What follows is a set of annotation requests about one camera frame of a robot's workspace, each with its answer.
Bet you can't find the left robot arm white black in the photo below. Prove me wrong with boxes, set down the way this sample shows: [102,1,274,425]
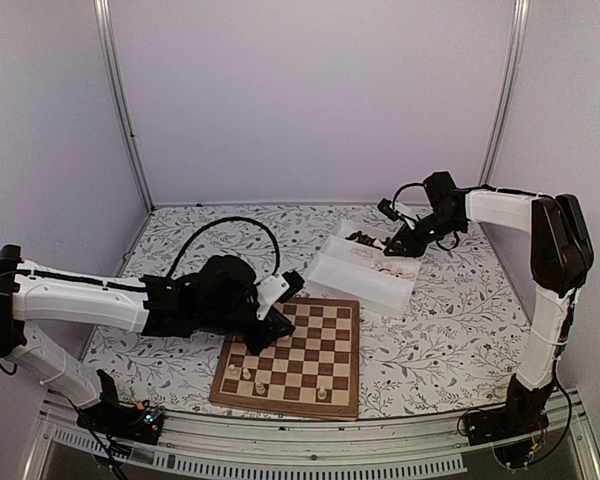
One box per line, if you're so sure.
[0,245,304,434]

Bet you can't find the right aluminium frame post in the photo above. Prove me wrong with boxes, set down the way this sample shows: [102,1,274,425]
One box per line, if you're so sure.
[479,0,530,184]

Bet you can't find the white plastic divided tray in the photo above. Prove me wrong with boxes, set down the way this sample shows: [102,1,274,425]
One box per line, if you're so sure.
[305,219,421,317]

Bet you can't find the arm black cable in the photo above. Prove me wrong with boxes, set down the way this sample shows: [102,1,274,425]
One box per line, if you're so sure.
[167,215,281,281]
[393,182,429,206]

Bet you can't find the aluminium frame post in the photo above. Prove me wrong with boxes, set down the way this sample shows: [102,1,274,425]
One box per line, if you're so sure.
[479,0,530,184]
[93,0,155,213]

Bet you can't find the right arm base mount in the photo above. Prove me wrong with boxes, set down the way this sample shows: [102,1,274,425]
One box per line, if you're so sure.
[456,406,549,470]

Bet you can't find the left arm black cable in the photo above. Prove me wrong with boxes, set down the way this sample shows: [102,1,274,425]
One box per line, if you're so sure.
[167,215,281,281]

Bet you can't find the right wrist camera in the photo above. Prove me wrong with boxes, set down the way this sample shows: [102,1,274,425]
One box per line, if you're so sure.
[377,198,416,223]

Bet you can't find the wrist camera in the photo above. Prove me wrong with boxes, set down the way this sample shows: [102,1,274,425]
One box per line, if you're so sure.
[256,270,304,321]
[377,198,416,223]

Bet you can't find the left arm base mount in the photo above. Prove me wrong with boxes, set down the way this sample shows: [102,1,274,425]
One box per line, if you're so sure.
[77,369,165,445]

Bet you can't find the light chess piece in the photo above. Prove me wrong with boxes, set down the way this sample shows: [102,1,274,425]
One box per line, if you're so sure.
[316,385,330,402]

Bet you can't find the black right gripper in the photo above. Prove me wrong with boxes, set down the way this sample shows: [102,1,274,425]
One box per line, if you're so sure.
[384,210,465,259]

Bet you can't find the pile of dark chess pieces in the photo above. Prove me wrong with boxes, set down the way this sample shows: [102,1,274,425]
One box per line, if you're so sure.
[346,231,390,250]

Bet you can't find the wooden chess board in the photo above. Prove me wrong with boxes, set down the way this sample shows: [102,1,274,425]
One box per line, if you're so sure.
[209,298,360,421]

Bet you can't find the front aluminium rail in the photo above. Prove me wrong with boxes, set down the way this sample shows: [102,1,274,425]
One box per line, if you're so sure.
[23,392,600,479]

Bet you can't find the left aluminium frame post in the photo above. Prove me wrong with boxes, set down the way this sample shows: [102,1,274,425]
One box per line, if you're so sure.
[93,0,155,213]

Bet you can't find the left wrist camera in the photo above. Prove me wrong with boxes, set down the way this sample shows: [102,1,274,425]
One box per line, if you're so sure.
[256,270,304,321]

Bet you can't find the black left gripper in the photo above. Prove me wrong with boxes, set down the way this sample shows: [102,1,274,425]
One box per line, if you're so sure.
[197,300,296,357]

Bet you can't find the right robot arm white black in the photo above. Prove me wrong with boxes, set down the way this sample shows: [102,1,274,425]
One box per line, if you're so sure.
[378,171,594,436]

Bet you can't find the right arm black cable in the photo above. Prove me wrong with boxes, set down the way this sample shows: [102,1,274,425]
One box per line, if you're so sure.
[393,182,429,206]

